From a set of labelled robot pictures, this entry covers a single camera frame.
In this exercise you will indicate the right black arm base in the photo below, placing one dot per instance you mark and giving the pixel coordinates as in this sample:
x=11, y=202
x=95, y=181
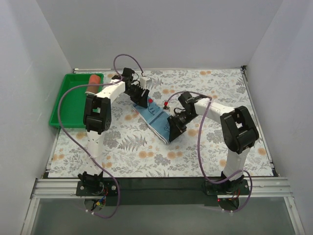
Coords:
x=215, y=188

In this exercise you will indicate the aluminium frame rail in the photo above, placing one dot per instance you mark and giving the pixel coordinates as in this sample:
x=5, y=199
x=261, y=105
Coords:
x=173, y=191

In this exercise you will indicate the floral table mat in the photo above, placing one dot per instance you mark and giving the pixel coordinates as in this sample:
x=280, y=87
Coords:
x=131, y=149

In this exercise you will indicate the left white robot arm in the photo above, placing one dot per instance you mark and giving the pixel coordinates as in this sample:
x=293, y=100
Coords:
x=97, y=116

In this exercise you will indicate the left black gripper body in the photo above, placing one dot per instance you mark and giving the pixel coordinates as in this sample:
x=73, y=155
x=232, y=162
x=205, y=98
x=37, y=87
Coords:
x=137, y=93

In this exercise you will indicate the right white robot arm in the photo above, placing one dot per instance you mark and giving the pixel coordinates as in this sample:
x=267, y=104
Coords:
x=238, y=129

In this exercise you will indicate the blue towel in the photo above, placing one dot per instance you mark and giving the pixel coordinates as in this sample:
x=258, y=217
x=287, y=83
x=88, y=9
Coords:
x=155, y=117

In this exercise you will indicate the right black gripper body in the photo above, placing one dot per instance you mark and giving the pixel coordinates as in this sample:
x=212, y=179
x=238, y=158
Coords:
x=177, y=121

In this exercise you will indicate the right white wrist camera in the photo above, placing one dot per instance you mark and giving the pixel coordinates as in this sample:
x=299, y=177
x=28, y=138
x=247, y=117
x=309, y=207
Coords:
x=166, y=106

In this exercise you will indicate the green plastic tray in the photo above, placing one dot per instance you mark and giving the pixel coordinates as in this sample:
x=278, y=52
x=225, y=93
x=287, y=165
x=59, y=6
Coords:
x=72, y=107

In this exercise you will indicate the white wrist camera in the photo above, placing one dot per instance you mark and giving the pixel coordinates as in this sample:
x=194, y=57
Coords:
x=166, y=106
x=144, y=81

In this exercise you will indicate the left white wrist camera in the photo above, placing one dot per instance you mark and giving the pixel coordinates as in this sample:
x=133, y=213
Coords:
x=144, y=81

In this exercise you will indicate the orange brown bear towel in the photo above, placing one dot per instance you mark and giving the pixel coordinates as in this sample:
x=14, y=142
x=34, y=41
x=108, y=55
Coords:
x=93, y=85

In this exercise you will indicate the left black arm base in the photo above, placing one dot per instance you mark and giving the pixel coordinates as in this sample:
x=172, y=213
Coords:
x=104, y=187

